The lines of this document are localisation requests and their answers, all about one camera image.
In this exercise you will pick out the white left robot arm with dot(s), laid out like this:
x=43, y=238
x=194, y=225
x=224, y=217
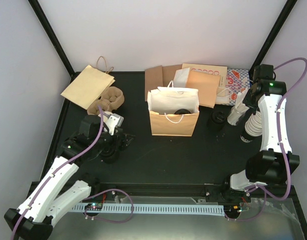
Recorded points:
x=97, y=137

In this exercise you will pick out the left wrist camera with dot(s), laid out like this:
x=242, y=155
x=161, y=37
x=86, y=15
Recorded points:
x=114, y=121

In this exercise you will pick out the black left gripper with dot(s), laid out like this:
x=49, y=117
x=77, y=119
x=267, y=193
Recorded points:
x=122, y=144

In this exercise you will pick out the stack of pulp cup carriers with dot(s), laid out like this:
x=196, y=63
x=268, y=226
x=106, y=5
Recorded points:
x=110, y=100

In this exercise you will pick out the blue checkered paper bag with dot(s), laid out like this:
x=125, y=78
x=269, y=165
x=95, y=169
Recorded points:
x=237, y=80

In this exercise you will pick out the tan paper bag with handles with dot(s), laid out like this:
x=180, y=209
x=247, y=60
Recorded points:
x=88, y=86

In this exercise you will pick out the light blue cable duct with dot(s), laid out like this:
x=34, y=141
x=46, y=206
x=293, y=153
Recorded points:
x=160, y=209

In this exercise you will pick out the brown kraft paper bag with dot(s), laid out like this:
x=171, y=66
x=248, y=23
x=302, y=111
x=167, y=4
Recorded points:
x=159, y=76

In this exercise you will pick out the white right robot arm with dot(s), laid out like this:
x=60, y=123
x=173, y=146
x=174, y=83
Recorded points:
x=275, y=162

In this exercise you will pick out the black frame post left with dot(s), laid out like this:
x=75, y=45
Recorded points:
x=40, y=14

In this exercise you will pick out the black frame post right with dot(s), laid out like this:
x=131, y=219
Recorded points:
x=280, y=21

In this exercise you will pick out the beige bag with red circles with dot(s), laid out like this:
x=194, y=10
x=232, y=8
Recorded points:
x=208, y=69

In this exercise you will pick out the stack of black cup lids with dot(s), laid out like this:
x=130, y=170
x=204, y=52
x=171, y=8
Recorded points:
x=216, y=121

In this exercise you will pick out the black frame post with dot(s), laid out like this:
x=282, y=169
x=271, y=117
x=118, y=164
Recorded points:
x=280, y=21
x=40, y=14

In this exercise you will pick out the orange paper bag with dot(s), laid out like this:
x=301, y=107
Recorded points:
x=206, y=84
x=162, y=104

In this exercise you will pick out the white paper bag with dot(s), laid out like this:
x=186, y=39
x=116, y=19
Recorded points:
x=181, y=77

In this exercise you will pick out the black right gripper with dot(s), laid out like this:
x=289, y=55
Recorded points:
x=247, y=100

